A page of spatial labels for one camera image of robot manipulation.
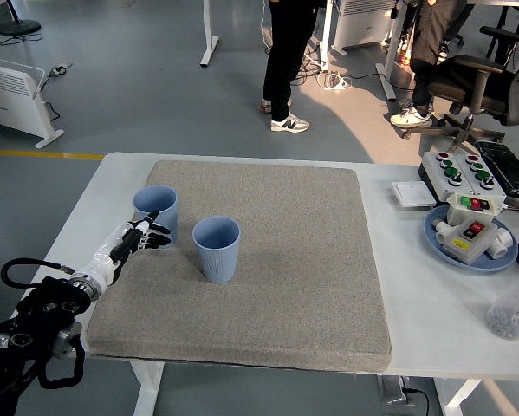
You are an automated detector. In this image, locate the black fan stand base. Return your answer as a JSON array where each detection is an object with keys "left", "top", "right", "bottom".
[{"left": 0, "top": 0, "right": 42, "bottom": 36}]

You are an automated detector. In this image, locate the grey red-button switch box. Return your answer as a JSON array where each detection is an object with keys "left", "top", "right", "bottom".
[{"left": 431, "top": 216, "right": 515, "bottom": 266}]

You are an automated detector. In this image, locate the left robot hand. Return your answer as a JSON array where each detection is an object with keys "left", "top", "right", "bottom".
[{"left": 73, "top": 210, "right": 172, "bottom": 289}]

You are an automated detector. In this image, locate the grey box under table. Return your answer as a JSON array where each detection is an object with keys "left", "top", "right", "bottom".
[{"left": 376, "top": 374, "right": 416, "bottom": 406}]

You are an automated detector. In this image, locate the white push-button control box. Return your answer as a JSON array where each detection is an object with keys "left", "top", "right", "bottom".
[
  {"left": 452, "top": 152, "right": 508, "bottom": 205},
  {"left": 418, "top": 151, "right": 477, "bottom": 204}
]

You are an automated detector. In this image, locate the grey floor power strip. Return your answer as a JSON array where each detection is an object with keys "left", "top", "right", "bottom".
[{"left": 46, "top": 62, "right": 74, "bottom": 78}]

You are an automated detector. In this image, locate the grey-brown mat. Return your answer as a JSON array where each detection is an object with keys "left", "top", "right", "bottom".
[{"left": 86, "top": 159, "right": 392, "bottom": 374}]

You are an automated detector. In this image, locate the black office chair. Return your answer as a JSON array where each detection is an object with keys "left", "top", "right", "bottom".
[{"left": 400, "top": 24, "right": 519, "bottom": 151}]

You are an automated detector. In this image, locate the white table leg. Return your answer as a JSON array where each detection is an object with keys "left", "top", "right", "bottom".
[
  {"left": 131, "top": 361, "right": 165, "bottom": 416},
  {"left": 434, "top": 379, "right": 483, "bottom": 416}
]

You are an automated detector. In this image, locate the person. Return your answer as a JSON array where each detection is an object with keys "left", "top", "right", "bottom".
[
  {"left": 390, "top": 0, "right": 468, "bottom": 129},
  {"left": 259, "top": 0, "right": 319, "bottom": 133}
]

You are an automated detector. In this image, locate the black wrapped flat object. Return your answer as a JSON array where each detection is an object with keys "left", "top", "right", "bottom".
[{"left": 475, "top": 140, "right": 519, "bottom": 201}]

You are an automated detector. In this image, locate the black cable under table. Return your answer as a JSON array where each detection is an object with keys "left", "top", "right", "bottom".
[{"left": 404, "top": 387, "right": 431, "bottom": 416}]

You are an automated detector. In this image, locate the blue plate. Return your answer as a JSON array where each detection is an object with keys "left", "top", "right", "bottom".
[{"left": 423, "top": 204, "right": 519, "bottom": 275}]

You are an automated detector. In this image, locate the clear bottle with red cap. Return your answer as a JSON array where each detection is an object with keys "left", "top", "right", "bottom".
[{"left": 484, "top": 260, "right": 519, "bottom": 341}]

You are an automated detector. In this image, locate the white wall switch plate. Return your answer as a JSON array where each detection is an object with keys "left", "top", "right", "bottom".
[{"left": 391, "top": 180, "right": 438, "bottom": 210}]

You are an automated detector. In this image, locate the white desk leg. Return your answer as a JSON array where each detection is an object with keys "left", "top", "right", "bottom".
[
  {"left": 375, "top": 0, "right": 410, "bottom": 103},
  {"left": 199, "top": 0, "right": 220, "bottom": 68},
  {"left": 318, "top": 0, "right": 334, "bottom": 73}
]

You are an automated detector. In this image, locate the white green-red switch box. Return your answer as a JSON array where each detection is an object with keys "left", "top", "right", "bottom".
[{"left": 445, "top": 192, "right": 507, "bottom": 226}]

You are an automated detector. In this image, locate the light blue ribbed cup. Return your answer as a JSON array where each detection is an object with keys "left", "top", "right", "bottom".
[
  {"left": 191, "top": 215, "right": 243, "bottom": 284},
  {"left": 133, "top": 185, "right": 178, "bottom": 248}
]

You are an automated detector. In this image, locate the white panel heater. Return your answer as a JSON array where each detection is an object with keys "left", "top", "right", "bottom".
[
  {"left": 0, "top": 55, "right": 65, "bottom": 150},
  {"left": 330, "top": 0, "right": 399, "bottom": 54}
]

